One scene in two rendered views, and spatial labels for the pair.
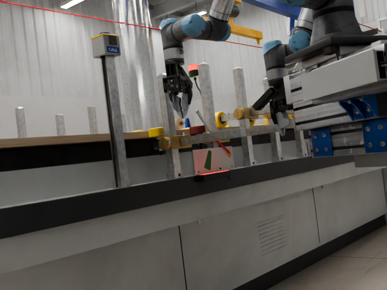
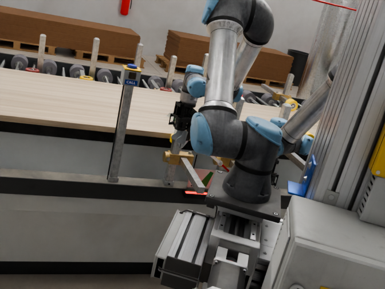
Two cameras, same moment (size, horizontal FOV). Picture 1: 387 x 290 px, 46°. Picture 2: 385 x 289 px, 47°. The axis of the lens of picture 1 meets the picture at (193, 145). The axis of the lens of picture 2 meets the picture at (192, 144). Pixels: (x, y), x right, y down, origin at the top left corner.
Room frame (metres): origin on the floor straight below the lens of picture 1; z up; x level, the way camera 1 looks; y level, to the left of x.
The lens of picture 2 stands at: (0.10, -0.85, 1.60)
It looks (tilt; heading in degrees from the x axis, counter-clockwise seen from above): 20 degrees down; 27
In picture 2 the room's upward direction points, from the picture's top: 13 degrees clockwise
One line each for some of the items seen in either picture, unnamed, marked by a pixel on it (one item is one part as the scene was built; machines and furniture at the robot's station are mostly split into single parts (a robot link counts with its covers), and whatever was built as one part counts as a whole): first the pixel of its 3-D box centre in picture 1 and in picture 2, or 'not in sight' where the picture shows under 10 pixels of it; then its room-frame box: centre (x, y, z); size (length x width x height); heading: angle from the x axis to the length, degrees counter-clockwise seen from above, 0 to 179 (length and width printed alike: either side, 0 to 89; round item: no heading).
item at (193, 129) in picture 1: (199, 137); not in sight; (2.04, -0.03, 0.85); 0.08 x 0.08 x 0.11
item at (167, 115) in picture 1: (170, 135); (174, 151); (1.75, 0.08, 0.87); 0.04 x 0.04 x 0.48; 48
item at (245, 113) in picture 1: (246, 113); not in sight; (2.14, -0.26, 0.95); 0.14 x 0.06 x 0.05; 138
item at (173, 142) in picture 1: (175, 142); (177, 157); (1.77, 0.07, 0.84); 0.14 x 0.06 x 0.05; 138
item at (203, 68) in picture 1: (209, 118); (227, 144); (1.94, -0.08, 0.93); 0.04 x 0.04 x 0.48; 48
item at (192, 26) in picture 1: (192, 28); (200, 86); (1.62, -0.05, 1.23); 0.11 x 0.11 x 0.08; 39
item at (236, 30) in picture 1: (231, 28); not in sight; (6.90, -0.79, 2.65); 1.70 x 0.09 x 0.32; 141
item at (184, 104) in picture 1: (183, 105); (181, 140); (1.67, 0.02, 0.97); 0.06 x 0.03 x 0.09; 158
